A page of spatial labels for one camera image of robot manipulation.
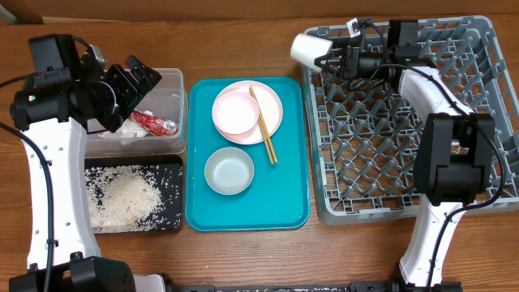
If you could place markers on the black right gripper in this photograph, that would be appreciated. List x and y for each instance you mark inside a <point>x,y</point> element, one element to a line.
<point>351,65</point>

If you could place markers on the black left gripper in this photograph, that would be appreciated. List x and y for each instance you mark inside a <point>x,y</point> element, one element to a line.
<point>130,88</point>

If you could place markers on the cream cup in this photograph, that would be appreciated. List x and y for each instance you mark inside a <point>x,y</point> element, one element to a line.
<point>306,49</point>

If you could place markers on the red snack wrapper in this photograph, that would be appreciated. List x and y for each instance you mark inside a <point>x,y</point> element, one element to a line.
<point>154,125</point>

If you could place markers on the white tissue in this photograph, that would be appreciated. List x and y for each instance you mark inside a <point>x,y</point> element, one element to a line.
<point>129,129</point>

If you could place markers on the wooden chopstick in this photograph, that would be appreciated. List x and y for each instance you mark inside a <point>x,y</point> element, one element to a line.
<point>267,141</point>
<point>252,92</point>

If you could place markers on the small pink plate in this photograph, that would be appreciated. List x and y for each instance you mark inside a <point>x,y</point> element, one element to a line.
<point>235,112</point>

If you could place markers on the white bowl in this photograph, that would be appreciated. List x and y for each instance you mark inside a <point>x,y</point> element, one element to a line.
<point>229,171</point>

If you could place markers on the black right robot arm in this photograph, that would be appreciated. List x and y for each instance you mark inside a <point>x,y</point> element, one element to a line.
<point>453,161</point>

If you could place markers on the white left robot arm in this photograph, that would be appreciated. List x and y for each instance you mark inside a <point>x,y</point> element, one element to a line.
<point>50,115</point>

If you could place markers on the clear plastic waste bin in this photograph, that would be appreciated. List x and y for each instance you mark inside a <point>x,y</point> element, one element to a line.
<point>168,100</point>

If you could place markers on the grey plastic dish rack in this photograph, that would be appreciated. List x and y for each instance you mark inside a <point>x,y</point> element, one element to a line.
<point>363,144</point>

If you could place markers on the black tray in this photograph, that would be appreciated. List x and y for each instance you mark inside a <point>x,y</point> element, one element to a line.
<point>174,162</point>

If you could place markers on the spilled rice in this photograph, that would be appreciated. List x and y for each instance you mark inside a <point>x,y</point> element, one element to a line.
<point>121,196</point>

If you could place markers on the teal plastic tray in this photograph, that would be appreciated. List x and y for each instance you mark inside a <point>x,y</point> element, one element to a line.
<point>278,197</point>

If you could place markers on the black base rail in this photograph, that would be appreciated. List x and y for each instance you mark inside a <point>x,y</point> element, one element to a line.
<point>354,286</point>

